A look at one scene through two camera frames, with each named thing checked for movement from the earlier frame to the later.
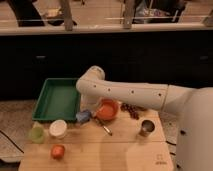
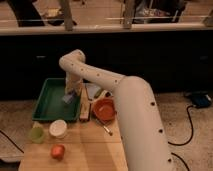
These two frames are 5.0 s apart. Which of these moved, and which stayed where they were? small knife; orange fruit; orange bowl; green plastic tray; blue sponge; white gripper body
Moved: white gripper body; blue sponge
Stayed: green plastic tray; orange fruit; orange bowl; small knife
